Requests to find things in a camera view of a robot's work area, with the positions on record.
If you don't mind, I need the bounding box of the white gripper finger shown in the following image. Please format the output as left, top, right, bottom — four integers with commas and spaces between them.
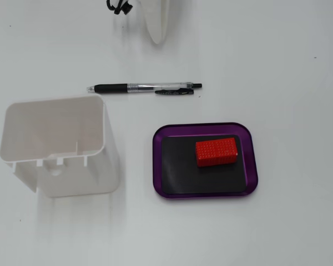
159, 0, 171, 39
142, 0, 167, 45

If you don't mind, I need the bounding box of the black clear ballpoint pen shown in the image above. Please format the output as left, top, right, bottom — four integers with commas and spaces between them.
86, 82, 203, 97

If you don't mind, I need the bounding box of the white plastic pen holder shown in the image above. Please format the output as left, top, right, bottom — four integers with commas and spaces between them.
0, 93, 120, 198

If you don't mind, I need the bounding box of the purple metal tray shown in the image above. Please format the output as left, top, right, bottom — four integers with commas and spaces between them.
152, 121, 259, 201

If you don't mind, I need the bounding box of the red studded block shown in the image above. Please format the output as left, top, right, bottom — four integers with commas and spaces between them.
195, 137, 239, 168

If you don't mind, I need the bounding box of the black cable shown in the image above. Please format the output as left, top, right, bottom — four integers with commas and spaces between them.
105, 0, 134, 16

